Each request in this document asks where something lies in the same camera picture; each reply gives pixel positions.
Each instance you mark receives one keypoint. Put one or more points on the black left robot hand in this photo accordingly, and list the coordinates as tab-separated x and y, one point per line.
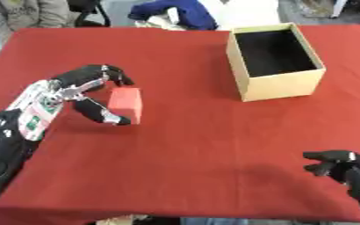
88	74

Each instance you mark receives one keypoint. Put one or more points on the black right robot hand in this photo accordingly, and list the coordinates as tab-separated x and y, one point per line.
342	167

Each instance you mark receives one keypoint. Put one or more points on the red rectangular block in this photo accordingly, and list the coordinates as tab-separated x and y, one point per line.
126	103

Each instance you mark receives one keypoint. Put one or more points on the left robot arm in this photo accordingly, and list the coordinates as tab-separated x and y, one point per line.
19	126

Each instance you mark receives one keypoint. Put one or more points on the tan cardboard box black inside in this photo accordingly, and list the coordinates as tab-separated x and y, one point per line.
275	63

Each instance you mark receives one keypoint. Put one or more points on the black chair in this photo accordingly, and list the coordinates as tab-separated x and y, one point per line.
88	11

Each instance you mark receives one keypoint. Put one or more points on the person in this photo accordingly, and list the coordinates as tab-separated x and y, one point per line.
24	13

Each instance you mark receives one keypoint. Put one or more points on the blue cloth bundle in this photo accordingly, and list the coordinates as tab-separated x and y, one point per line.
180	13

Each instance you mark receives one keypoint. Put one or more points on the white board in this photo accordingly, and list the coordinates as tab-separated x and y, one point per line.
247	11

